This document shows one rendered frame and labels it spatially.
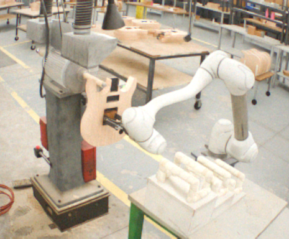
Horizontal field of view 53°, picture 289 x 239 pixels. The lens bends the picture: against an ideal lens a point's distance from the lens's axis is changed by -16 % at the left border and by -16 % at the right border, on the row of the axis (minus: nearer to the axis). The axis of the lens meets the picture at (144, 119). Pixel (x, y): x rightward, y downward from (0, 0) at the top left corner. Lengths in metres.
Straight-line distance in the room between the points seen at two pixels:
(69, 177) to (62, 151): 0.25
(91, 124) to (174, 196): 0.76
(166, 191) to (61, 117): 1.11
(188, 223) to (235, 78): 0.80
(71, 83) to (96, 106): 0.24
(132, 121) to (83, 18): 0.62
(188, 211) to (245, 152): 0.94
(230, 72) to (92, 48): 0.71
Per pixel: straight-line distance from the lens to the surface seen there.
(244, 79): 1.70
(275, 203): 1.67
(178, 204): 1.29
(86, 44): 1.63
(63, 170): 2.44
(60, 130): 2.26
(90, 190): 2.57
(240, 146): 2.08
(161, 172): 1.32
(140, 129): 1.55
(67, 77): 1.95
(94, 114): 1.86
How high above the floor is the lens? 1.91
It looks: 26 degrees down
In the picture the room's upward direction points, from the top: 6 degrees clockwise
